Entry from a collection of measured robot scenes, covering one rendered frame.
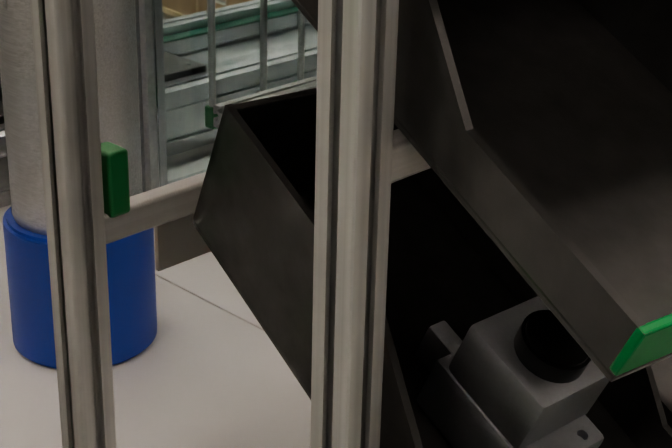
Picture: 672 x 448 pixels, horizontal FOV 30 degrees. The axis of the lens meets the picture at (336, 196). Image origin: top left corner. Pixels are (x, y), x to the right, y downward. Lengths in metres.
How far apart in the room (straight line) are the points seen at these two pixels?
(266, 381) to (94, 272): 0.75
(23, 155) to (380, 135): 0.88
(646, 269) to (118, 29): 0.87
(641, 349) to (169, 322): 1.09
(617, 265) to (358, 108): 0.10
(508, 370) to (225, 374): 0.86
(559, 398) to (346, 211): 0.12
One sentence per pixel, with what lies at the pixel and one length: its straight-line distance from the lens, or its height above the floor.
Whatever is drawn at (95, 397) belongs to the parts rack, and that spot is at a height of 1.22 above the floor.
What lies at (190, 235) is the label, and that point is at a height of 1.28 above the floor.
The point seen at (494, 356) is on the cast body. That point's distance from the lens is 0.50.
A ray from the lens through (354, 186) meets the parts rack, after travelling 0.42.
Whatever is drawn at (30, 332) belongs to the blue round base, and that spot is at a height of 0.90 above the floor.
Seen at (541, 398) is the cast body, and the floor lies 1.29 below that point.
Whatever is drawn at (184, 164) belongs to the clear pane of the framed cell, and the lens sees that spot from 1.64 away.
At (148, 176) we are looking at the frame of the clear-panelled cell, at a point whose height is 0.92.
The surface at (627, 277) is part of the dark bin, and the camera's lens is 0.42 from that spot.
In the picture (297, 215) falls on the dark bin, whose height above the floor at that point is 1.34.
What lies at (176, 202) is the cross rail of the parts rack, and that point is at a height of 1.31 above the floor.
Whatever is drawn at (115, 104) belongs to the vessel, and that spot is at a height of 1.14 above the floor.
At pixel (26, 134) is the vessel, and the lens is 1.27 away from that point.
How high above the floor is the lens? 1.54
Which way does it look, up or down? 23 degrees down
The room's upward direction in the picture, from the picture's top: 1 degrees clockwise
